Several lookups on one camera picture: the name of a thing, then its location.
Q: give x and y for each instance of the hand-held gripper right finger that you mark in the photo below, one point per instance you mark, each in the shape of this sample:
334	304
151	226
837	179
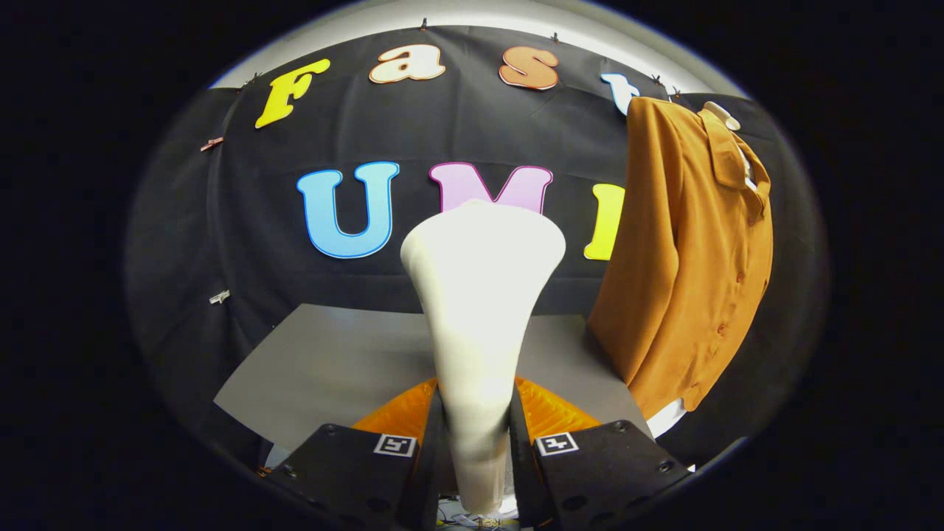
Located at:
520	479

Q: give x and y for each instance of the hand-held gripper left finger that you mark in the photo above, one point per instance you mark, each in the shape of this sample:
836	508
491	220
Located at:
430	479

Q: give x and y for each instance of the white garment steamer head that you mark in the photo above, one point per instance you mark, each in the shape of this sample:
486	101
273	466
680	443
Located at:
479	310

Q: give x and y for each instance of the orange-brown button shirt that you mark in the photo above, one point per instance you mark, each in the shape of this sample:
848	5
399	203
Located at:
678	280

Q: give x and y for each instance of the white clothes hanger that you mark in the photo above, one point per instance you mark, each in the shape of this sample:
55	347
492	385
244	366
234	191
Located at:
721	114

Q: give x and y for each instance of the grey cabinet table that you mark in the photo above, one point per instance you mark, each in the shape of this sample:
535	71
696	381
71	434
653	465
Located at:
332	369

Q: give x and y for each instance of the white object under shirt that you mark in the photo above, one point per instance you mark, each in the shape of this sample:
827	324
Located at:
667	418

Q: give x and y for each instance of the silver clip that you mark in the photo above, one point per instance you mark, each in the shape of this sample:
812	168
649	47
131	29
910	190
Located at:
219	296

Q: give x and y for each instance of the black backdrop cloth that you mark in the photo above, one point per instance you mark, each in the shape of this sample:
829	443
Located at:
258	243

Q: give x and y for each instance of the copper-coloured clip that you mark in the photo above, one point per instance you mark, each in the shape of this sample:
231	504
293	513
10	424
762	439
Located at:
212	143

